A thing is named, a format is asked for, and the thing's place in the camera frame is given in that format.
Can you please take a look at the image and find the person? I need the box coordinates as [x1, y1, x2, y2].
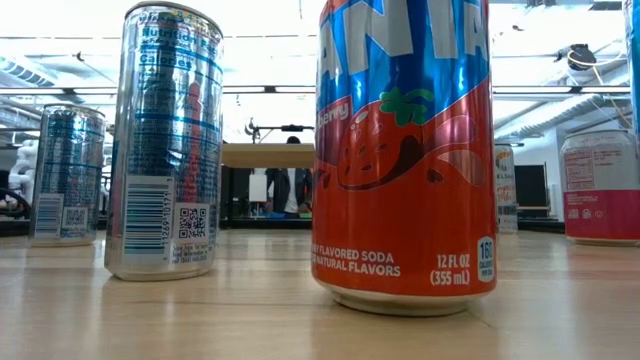
[264, 135, 314, 217]

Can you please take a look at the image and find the black ceiling cord reel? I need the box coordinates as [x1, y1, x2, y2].
[553, 43, 599, 72]

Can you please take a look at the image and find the tall white Celsius can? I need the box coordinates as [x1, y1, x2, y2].
[494, 143, 520, 235]

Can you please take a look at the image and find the black vacuum hose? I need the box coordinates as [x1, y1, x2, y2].
[0, 187, 30, 220]

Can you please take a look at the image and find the black stand with bar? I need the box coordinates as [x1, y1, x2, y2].
[243, 117, 315, 144]

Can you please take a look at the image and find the black metal rail frame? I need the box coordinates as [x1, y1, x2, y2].
[0, 217, 566, 237]

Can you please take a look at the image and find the white sign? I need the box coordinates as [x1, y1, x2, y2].
[248, 173, 268, 204]

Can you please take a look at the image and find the red Fanta strawberry can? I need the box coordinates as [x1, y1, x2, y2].
[309, 0, 499, 318]

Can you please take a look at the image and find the white machine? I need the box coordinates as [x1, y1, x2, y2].
[7, 138, 40, 204]

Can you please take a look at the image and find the slim silver blue can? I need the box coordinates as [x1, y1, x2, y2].
[621, 0, 640, 151]
[28, 103, 107, 248]
[103, 0, 225, 282]

